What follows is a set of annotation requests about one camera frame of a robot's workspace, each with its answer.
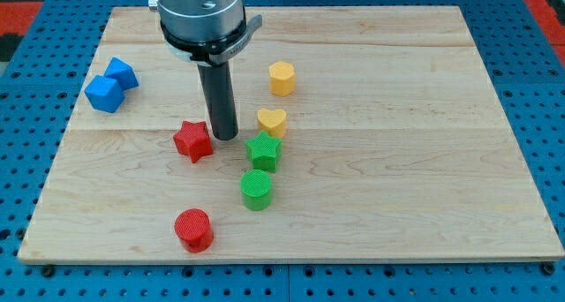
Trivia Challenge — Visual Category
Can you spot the red star block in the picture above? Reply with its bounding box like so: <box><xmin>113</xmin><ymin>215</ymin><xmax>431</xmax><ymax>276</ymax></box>
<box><xmin>173</xmin><ymin>121</ymin><xmax>214</xmax><ymax>163</ymax></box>

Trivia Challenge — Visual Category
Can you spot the green star block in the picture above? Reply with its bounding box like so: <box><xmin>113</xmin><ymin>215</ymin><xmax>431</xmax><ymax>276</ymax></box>
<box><xmin>245</xmin><ymin>131</ymin><xmax>282</xmax><ymax>173</ymax></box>

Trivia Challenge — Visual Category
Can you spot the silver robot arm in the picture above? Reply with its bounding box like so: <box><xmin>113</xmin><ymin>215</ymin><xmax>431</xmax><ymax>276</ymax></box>
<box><xmin>148</xmin><ymin>0</ymin><xmax>262</xmax><ymax>66</ymax></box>

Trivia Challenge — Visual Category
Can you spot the green cylinder block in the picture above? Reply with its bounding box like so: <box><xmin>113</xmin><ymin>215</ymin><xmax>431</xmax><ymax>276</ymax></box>
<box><xmin>240</xmin><ymin>170</ymin><xmax>273</xmax><ymax>211</ymax></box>

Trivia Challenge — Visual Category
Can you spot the yellow heart block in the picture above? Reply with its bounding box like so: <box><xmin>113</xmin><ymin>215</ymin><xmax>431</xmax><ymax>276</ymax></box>
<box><xmin>257</xmin><ymin>109</ymin><xmax>287</xmax><ymax>139</ymax></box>

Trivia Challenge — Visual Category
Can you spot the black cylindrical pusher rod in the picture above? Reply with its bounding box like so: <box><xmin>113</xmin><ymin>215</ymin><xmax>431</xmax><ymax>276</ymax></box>
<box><xmin>198</xmin><ymin>62</ymin><xmax>238</xmax><ymax>140</ymax></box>

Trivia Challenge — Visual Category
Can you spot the wooden board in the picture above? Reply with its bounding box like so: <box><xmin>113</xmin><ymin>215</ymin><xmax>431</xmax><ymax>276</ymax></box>
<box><xmin>18</xmin><ymin>6</ymin><xmax>564</xmax><ymax>265</ymax></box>

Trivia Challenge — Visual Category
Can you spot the yellow hexagon block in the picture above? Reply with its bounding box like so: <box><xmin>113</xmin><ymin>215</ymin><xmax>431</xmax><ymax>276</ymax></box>
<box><xmin>268</xmin><ymin>61</ymin><xmax>296</xmax><ymax>96</ymax></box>

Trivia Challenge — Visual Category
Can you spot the blue cube block rear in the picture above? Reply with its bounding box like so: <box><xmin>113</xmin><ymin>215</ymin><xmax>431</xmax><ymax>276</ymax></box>
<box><xmin>104</xmin><ymin>57</ymin><xmax>139</xmax><ymax>90</ymax></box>

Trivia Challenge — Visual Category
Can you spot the red cylinder block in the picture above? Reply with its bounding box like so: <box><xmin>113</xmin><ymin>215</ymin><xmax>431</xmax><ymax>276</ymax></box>
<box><xmin>174</xmin><ymin>208</ymin><xmax>215</xmax><ymax>253</ymax></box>

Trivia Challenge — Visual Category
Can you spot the blue cube block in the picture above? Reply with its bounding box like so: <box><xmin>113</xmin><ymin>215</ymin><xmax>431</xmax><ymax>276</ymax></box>
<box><xmin>104</xmin><ymin>57</ymin><xmax>139</xmax><ymax>90</ymax></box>
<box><xmin>85</xmin><ymin>75</ymin><xmax>125</xmax><ymax>113</ymax></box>

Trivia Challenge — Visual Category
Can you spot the blue cube block front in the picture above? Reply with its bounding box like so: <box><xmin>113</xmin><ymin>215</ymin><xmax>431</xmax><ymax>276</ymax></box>
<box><xmin>85</xmin><ymin>75</ymin><xmax>125</xmax><ymax>113</ymax></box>

